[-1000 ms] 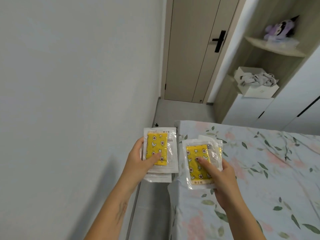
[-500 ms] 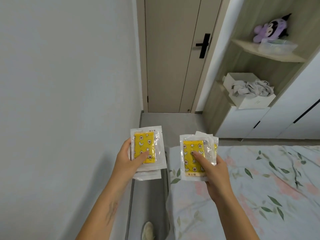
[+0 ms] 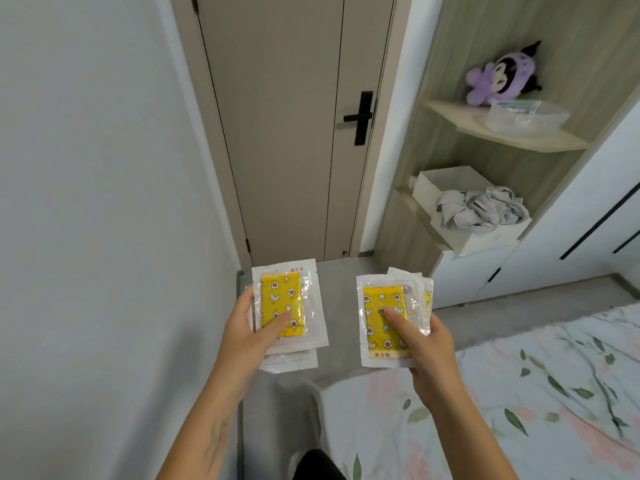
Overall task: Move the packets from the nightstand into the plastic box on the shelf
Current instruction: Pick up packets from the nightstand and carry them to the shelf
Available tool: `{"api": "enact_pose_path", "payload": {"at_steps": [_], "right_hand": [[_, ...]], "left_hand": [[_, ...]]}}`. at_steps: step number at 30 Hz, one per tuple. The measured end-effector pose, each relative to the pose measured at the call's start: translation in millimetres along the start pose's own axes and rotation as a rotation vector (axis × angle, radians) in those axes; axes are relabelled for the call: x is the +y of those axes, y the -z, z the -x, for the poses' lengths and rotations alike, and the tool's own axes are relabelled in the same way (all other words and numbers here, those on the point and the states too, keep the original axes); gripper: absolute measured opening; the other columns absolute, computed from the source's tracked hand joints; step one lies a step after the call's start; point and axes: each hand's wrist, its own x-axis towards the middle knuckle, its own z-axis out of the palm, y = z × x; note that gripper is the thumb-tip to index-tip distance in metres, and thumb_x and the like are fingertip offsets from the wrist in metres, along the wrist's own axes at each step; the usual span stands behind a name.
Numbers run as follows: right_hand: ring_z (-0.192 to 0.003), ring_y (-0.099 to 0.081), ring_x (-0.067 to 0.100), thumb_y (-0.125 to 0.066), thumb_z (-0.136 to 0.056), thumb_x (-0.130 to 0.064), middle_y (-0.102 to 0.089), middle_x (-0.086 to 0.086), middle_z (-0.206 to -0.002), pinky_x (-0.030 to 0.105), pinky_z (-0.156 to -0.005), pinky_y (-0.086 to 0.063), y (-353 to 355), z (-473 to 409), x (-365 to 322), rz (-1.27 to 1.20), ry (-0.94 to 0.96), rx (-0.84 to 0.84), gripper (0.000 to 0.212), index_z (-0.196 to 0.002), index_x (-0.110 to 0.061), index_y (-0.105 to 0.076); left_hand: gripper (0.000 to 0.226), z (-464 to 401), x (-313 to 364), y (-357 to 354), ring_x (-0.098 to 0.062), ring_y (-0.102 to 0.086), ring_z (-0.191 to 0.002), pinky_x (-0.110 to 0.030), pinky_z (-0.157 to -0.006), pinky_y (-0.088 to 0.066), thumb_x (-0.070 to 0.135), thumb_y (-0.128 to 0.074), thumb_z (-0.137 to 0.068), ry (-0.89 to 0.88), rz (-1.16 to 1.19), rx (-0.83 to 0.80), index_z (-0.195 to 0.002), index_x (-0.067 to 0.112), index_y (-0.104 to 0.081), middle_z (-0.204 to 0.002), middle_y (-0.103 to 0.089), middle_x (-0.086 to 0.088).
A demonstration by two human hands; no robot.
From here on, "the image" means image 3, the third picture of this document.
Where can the person's right hand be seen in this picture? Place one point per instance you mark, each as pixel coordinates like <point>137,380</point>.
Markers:
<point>435,364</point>

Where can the person's left hand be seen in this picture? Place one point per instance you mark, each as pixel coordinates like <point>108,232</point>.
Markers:
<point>240,349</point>

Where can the white box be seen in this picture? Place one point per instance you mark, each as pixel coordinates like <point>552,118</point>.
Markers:
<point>490,239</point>

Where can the clear plastic container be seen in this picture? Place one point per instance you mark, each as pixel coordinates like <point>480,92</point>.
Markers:
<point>525,117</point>

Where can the person's left forearm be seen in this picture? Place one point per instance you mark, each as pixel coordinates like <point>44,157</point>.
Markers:
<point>200,439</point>

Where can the person's right forearm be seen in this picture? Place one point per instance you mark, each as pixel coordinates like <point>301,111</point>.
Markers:
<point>465,439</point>

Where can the floral bed sheet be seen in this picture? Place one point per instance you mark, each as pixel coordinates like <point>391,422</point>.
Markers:
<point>500,419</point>

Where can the black shorts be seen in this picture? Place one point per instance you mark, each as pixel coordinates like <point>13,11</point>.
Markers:
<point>320,467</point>

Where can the gray crumpled clothes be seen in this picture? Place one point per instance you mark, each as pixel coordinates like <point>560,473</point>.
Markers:
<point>475,207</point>

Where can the beige door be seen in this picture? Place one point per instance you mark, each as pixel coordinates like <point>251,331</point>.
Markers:
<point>185,44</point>
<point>280,144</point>

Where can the purple plush toy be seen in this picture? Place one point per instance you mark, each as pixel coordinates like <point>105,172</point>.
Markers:
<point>505,74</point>

